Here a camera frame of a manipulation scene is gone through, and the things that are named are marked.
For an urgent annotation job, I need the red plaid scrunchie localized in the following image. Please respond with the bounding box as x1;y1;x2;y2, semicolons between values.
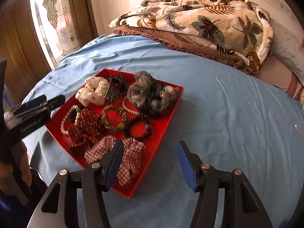
85;135;145;186

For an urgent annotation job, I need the red polka dot scrunchie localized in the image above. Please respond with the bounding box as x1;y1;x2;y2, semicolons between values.
67;108;105;155

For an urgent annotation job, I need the yellow black beaded bracelet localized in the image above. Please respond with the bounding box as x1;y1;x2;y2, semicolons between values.
101;104;128;132

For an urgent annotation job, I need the pink pearl bracelet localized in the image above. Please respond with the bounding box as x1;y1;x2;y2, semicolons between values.
60;104;82;137

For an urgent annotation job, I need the white pearl bracelet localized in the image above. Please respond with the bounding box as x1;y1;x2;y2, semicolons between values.
122;95;141;116

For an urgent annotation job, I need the white floral scrunchie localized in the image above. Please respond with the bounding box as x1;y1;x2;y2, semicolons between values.
75;77;110;107

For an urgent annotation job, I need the black hair claw clip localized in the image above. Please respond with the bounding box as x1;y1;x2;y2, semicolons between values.
105;74;129;104

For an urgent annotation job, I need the grey sheer scrunchie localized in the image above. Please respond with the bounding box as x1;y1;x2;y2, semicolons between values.
127;71;180;119

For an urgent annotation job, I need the person left hand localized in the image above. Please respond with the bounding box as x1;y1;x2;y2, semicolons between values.
0;140;32;196

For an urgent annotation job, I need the blue bed sheet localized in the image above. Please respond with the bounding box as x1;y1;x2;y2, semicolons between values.
25;35;303;227

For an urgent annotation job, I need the red shallow tray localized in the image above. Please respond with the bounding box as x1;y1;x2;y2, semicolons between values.
45;68;184;199

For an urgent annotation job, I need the small metal pin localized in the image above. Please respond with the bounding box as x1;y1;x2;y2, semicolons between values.
294;123;301;139

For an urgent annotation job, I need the stained glass wooden door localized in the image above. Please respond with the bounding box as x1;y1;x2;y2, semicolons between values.
1;0;98;106

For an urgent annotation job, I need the pink striped bed cover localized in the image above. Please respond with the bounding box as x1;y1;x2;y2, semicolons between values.
255;55;303;109

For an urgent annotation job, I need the brown ruffled blanket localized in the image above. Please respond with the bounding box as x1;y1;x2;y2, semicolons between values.
114;25;261;75

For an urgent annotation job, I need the grey pillow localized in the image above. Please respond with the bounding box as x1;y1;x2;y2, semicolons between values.
270;19;303;84

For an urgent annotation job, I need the floral leaf print blanket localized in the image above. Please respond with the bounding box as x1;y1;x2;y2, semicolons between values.
108;0;274;65

